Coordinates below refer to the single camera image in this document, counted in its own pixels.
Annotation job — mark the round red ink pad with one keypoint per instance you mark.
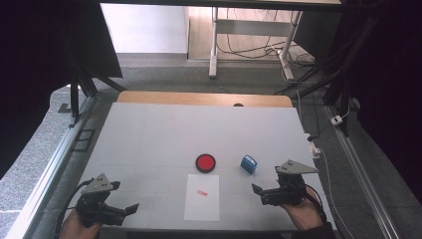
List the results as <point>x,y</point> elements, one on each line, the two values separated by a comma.
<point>205,162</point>

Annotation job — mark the blue stamp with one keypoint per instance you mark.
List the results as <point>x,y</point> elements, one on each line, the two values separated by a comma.
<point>249,164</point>

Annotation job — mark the black metal frame struts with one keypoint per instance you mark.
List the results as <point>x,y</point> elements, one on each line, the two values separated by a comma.
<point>74,99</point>
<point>335,89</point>

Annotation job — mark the white paper sheet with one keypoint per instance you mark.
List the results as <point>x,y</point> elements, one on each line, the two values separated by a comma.
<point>202,205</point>

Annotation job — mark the person's left hand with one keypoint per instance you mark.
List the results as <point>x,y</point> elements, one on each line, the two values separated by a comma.
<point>76,230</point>

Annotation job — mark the small white adapter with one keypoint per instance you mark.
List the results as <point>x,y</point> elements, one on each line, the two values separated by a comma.
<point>336,120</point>

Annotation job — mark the white metal desk frame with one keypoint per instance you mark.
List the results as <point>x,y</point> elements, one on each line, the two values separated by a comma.
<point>214,43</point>

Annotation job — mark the black curtain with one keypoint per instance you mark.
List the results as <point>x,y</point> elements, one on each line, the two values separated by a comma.
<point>391,83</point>
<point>33,66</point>

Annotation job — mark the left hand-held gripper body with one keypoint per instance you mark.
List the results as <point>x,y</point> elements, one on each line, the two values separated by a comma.
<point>98,209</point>

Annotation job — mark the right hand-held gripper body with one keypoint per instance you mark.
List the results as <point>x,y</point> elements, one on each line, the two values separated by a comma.
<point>290,191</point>

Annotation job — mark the aluminium rail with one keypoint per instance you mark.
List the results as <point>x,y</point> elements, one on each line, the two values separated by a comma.
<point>361,179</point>
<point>49,169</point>

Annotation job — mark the person's right hand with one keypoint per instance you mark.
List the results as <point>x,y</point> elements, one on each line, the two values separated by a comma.
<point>305,214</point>

